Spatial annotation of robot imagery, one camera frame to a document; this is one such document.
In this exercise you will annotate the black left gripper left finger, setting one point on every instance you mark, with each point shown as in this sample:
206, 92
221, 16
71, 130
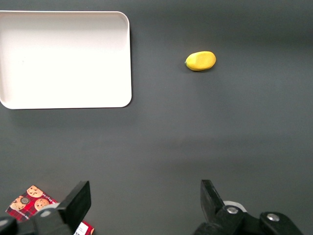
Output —
75, 205

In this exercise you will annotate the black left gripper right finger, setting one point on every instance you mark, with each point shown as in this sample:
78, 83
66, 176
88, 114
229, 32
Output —
212, 208

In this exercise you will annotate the red tartan cookie box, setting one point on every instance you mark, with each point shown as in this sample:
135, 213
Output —
29, 200

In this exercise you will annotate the white rectangular tray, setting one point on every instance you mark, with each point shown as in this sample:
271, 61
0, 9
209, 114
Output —
63, 61

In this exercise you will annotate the yellow lemon-shaped fruit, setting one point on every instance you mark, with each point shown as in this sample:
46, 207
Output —
201, 61

